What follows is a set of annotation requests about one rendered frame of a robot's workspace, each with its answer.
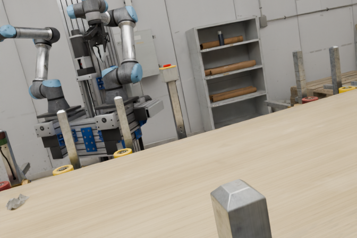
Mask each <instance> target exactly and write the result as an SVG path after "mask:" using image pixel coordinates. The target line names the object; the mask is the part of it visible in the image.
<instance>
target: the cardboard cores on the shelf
mask: <svg viewBox="0 0 357 238"><path fill-rule="evenodd" d="M242 41H243V36H236V37H231V38H226V39H224V44H225V45H228V44H233V43H238V42H242ZM218 46H220V45H219V40H215V41H210V42H205V43H202V44H201V45H200V50H203V49H208V48H213V47H218ZM254 65H256V61H255V60H251V61H243V62H238V63H234V64H229V65H224V66H219V67H215V68H211V69H206V70H204V71H205V76H208V75H216V74H221V73H226V72H230V71H235V70H240V69H244V68H248V67H253V66H254ZM256 91H257V89H256V87H253V86H249V87H244V88H240V89H235V90H231V91H226V92H221V93H217V94H214V95H209V100H212V102H213V103H214V102H217V101H221V100H225V99H229V98H233V97H237V96H241V95H246V94H250V93H253V92H256Z"/></svg>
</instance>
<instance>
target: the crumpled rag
mask: <svg viewBox="0 0 357 238"><path fill-rule="evenodd" d="M28 198H29V196H28V197H27V196H24V195H22V194H20V195H19V197H18V198H17V199H16V198H12V199H10V200H9V201H8V203H7V204H6V206H5V207H7V210H11V209H12V208H15V209H16V208H17V207H19V206H21V205H22V204H23V203H24V202H25V200H27V199H28Z"/></svg>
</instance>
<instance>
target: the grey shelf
mask: <svg viewBox="0 0 357 238"><path fill-rule="evenodd" d="M241 25H242V26H241ZM218 31H222V33H223V38H224V39H226V38H231V37H236V36H243V39H244V40H243V41H242V42H236V43H233V44H228V45H223V46H218V47H213V48H208V49H203V50H200V45H201V44H202V43H207V42H210V41H215V40H219V39H218ZM242 32H243V33H242ZM186 38H187V41H188V47H189V52H190V58H191V63H192V69H193V74H194V80H195V85H196V89H197V94H198V100H199V105H200V111H201V116H202V122H203V128H204V131H205V132H208V131H212V130H215V129H218V128H222V127H225V126H229V125H232V124H236V123H240V122H243V121H246V120H250V119H253V118H256V117H260V116H264V115H267V114H270V113H271V108H270V107H269V106H264V101H266V100H269V92H268V85H267V78H266V70H265V63H264V56H263V51H262V44H261V37H260V29H259V22H258V16H257V15H256V16H251V17H247V18H241V19H236V20H230V21H225V22H220V23H214V24H208V25H203V26H199V27H194V28H192V29H190V30H188V31H186ZM244 46H245V47H244ZM245 53H246V54H245ZM251 60H255V61H256V65H254V66H253V67H248V68H244V69H240V70H235V71H230V72H226V73H221V74H216V75H208V76H205V71H204V70H206V69H211V68H215V67H219V66H224V65H229V64H234V63H238V62H243V61H251ZM249 77H250V78H249ZM250 84H251V85H250ZM249 86H253V87H256V89H257V91H256V92H253V93H249V94H246V95H241V96H237V97H233V98H229V99H225V100H221V101H217V102H214V103H213V102H212V100H209V95H214V94H218V93H221V92H226V91H231V90H235V89H240V88H244V87H249ZM252 98H253V99H252ZM253 105H254V106H253ZM254 112H255V113H254Z"/></svg>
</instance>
